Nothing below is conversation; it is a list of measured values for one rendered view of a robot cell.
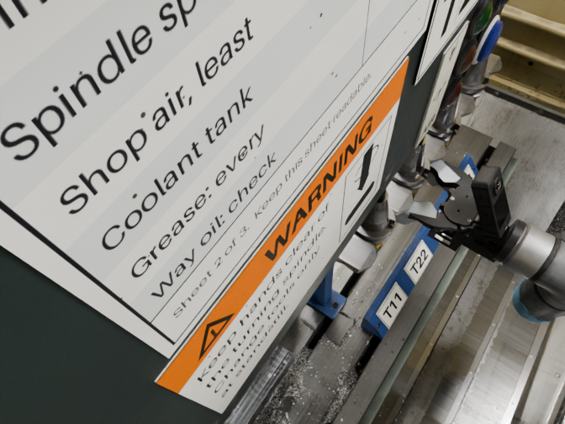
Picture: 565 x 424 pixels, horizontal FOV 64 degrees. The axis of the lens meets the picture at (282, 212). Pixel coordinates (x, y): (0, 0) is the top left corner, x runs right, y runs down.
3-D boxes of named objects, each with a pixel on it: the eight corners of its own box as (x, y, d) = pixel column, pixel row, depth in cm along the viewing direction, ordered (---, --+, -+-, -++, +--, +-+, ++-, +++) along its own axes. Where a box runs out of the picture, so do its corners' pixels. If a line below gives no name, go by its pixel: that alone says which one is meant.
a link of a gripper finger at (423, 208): (372, 225, 76) (429, 235, 75) (377, 209, 71) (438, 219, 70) (374, 209, 77) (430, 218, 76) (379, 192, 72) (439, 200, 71)
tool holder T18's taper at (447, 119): (440, 103, 76) (450, 73, 70) (461, 118, 74) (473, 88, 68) (421, 118, 75) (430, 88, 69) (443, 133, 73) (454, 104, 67)
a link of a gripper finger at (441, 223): (406, 226, 71) (465, 235, 70) (409, 222, 69) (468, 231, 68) (409, 200, 73) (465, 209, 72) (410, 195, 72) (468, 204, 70)
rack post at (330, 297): (346, 299, 94) (358, 239, 68) (333, 320, 93) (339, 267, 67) (307, 273, 98) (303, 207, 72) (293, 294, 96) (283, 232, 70)
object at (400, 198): (419, 194, 70) (419, 192, 69) (402, 220, 68) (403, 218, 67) (378, 174, 72) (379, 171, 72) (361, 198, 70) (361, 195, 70)
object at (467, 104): (479, 101, 78) (481, 98, 77) (466, 122, 76) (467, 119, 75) (441, 85, 80) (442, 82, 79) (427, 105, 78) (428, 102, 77)
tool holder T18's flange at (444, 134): (435, 108, 79) (439, 98, 77) (464, 128, 76) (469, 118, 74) (411, 128, 77) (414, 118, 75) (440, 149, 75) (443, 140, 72)
